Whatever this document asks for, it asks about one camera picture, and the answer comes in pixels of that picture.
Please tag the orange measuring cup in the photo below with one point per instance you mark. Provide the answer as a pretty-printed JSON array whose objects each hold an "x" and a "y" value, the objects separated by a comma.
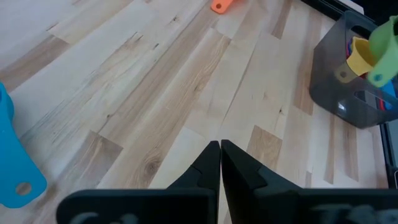
[{"x": 221, "y": 5}]

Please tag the green measuring cup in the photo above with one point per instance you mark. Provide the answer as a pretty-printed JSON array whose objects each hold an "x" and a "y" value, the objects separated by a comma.
[{"x": 385, "y": 53}]

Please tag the grey translucent plastic basket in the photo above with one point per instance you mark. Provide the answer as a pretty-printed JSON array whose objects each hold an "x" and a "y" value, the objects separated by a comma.
[{"x": 335, "y": 93}]

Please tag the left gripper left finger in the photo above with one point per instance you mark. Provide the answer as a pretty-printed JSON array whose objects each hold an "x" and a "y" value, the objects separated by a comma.
[{"x": 174, "y": 205}]

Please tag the yellow measuring cup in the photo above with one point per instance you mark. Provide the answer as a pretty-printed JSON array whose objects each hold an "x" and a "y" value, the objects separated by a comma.
[{"x": 360, "y": 59}]

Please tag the light blue measuring cup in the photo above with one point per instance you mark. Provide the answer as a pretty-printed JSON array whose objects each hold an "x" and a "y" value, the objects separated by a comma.
[{"x": 15, "y": 155}]

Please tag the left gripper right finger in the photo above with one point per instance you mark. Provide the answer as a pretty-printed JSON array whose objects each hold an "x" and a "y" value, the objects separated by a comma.
[{"x": 280, "y": 205}]

